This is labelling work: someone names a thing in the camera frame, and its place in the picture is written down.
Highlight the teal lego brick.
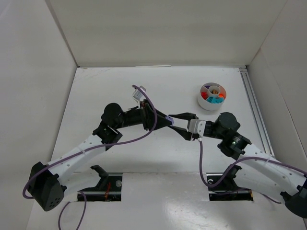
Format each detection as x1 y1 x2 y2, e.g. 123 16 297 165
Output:
206 97 224 104

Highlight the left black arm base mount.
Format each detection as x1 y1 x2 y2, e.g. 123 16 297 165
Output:
82 165 123 202

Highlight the large red lego brick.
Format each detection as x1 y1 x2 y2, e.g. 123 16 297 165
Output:
201 92 208 100

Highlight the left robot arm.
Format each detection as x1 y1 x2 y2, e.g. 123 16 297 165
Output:
23 99 174 211

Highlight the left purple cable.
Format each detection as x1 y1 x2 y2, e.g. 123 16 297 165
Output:
22 84 158 230

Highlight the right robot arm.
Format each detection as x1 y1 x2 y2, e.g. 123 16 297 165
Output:
172 112 307 219

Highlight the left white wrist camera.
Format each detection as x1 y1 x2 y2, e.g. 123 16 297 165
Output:
132 85 146 105

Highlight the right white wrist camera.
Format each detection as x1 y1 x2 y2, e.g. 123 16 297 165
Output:
187 119 206 136

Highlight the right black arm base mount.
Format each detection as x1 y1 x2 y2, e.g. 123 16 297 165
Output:
208 166 253 201

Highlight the aluminium rail on right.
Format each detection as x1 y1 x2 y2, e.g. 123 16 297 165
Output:
239 68 275 158

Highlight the white round divided container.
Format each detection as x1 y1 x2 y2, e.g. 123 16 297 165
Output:
197 83 227 111

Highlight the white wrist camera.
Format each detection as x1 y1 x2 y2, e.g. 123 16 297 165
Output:
132 85 146 105
187 119 206 136

